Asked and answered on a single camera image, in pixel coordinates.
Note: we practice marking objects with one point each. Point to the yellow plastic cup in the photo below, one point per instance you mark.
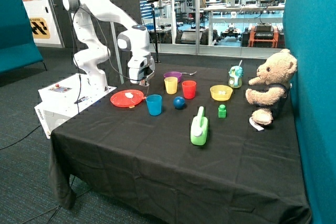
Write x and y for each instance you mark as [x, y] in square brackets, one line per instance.
[171, 85]

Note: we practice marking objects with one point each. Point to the red plastic cup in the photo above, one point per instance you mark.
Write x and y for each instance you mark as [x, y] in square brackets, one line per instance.
[189, 89]

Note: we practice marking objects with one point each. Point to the beige teddy bear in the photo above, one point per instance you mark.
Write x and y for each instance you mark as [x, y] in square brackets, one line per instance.
[275, 74]

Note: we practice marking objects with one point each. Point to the teal sippy cup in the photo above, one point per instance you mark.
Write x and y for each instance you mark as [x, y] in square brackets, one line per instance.
[235, 76]

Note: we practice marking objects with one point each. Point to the teal sofa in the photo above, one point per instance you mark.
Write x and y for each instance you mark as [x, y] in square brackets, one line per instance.
[18, 48]

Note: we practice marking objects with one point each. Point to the green toy watering can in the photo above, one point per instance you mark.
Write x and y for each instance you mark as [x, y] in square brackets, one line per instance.
[199, 128]

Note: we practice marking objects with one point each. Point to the black marker pen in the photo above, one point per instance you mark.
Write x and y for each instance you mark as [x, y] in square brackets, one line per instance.
[80, 100]

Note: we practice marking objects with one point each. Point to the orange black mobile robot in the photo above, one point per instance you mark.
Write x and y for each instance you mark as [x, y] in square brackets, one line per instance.
[263, 35]

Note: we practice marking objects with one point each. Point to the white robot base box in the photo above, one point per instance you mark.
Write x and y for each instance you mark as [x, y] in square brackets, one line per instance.
[57, 100]

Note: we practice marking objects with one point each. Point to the green toy block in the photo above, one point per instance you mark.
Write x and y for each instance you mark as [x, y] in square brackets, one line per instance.
[222, 111]

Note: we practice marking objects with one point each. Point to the red plastic plate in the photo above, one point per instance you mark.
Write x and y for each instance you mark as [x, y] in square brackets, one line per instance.
[120, 100]

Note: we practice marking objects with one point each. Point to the metal spoon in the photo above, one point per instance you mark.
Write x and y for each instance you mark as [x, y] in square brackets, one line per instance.
[189, 74]

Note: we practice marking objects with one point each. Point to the purple plastic bowl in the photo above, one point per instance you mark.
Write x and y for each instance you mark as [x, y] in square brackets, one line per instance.
[176, 74]

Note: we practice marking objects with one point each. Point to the blue ball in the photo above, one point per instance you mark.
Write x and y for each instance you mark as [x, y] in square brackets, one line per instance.
[179, 103]

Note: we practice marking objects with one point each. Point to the yellow plastic bowl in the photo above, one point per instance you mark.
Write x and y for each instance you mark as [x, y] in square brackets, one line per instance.
[217, 97]

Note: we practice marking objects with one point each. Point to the black tablecloth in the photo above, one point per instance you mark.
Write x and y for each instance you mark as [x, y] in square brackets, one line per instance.
[148, 162]

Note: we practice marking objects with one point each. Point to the blue plastic cup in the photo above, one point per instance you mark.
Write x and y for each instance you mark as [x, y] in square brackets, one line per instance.
[154, 104]

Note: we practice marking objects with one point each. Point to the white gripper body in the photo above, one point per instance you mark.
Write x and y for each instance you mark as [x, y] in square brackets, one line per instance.
[141, 68]

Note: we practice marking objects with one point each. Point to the black tripod stand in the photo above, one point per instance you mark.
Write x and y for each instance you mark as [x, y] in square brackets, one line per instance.
[151, 2]

